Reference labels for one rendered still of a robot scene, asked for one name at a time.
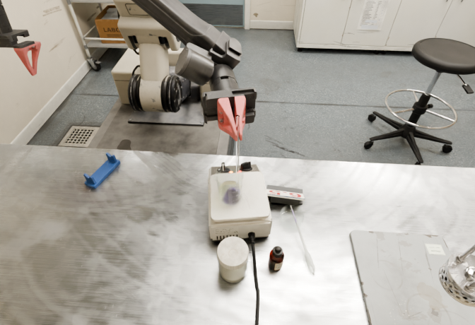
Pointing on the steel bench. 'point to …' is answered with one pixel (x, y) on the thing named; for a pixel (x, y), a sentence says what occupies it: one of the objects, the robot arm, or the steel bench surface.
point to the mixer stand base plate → (405, 280)
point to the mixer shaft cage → (459, 276)
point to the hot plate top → (258, 197)
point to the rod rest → (102, 172)
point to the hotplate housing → (245, 228)
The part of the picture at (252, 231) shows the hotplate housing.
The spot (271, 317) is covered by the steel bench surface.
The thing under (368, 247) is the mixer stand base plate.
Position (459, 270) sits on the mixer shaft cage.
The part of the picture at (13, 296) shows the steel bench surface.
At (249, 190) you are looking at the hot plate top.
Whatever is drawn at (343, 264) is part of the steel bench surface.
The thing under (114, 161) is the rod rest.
